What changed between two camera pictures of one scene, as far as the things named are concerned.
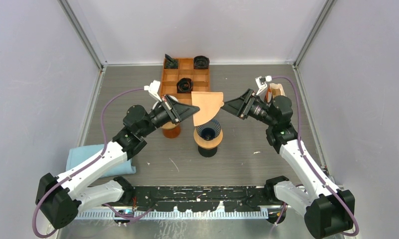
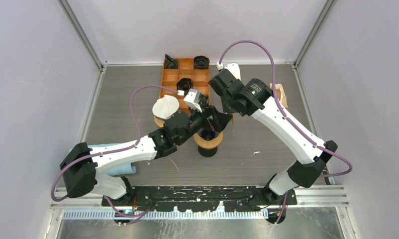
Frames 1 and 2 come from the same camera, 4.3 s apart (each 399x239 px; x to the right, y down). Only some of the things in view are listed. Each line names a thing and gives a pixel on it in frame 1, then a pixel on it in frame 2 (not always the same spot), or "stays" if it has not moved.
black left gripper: (178, 111) to (220, 120)
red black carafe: (207, 153) stays
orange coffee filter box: (274, 90) stays
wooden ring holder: (207, 144) stays
